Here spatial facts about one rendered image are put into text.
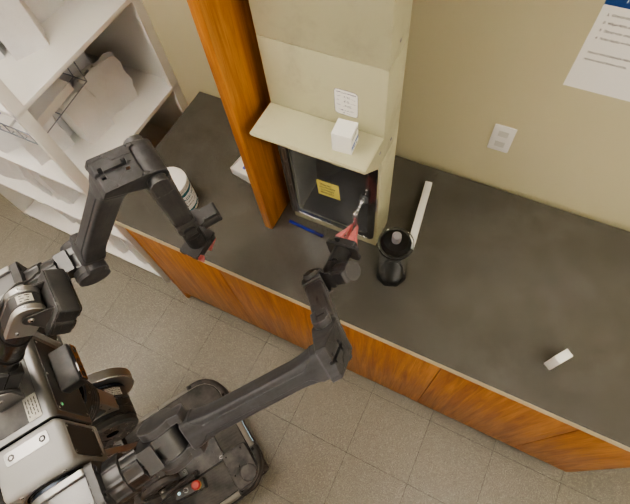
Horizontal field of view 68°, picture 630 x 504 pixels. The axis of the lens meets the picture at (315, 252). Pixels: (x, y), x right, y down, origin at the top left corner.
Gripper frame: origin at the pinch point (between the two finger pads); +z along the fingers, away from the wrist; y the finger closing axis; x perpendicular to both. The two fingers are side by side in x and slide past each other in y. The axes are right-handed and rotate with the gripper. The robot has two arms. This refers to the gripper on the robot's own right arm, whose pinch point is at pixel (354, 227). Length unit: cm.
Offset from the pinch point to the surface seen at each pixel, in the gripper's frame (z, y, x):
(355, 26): 5, -10, -65
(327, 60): 5, -1, -57
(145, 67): 53, 126, -6
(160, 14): 52, 98, -33
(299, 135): -1.5, 7.4, -39.2
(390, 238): -1.8, -12.9, -1.9
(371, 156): -1.1, -11.4, -35.8
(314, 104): 5.8, 5.6, -43.0
